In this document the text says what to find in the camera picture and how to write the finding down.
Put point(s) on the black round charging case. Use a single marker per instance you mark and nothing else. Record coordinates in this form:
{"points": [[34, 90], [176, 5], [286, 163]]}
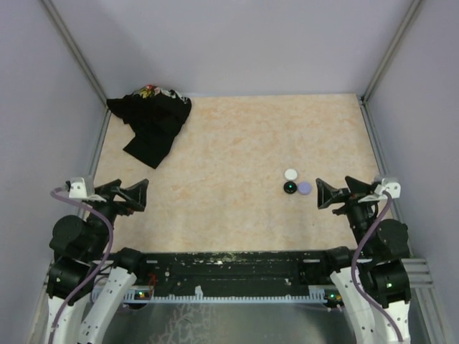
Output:
{"points": [[290, 187]]}

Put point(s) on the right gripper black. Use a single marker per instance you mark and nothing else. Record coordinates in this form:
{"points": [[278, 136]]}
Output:
{"points": [[356, 187]]}

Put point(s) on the black printed cloth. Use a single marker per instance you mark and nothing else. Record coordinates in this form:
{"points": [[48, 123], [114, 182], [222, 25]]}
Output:
{"points": [[156, 116]]}

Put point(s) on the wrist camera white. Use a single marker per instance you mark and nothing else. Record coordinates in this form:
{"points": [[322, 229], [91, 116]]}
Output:
{"points": [[381, 187], [82, 188]]}

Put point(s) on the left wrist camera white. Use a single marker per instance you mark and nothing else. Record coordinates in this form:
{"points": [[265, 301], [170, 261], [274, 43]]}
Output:
{"points": [[82, 188]]}

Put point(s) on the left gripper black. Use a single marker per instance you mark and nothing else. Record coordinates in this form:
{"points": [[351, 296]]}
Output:
{"points": [[136, 196]]}

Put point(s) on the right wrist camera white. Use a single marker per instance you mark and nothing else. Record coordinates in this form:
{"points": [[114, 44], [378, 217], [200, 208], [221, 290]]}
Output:
{"points": [[381, 187]]}

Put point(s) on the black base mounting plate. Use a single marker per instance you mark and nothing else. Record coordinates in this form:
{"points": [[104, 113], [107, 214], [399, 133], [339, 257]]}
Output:
{"points": [[240, 274]]}

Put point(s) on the right aluminium frame post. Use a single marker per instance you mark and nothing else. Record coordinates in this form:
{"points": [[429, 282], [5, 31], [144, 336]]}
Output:
{"points": [[408, 20]]}

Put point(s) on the left aluminium frame post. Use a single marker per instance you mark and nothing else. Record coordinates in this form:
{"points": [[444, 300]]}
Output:
{"points": [[73, 47]]}

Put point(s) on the purple round charging case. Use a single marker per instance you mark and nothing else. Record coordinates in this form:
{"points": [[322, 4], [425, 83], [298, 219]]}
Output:
{"points": [[304, 188]]}

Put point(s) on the white earbud charging case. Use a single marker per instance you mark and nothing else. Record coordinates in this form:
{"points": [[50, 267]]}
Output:
{"points": [[290, 174]]}

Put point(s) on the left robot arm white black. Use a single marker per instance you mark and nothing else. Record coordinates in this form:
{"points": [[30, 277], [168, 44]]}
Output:
{"points": [[86, 282]]}

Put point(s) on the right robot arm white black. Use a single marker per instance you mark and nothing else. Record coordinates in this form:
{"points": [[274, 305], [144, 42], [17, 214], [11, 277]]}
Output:
{"points": [[372, 281]]}

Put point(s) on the aluminium frame post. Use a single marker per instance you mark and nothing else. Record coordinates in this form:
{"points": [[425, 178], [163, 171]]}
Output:
{"points": [[73, 47], [408, 20]]}

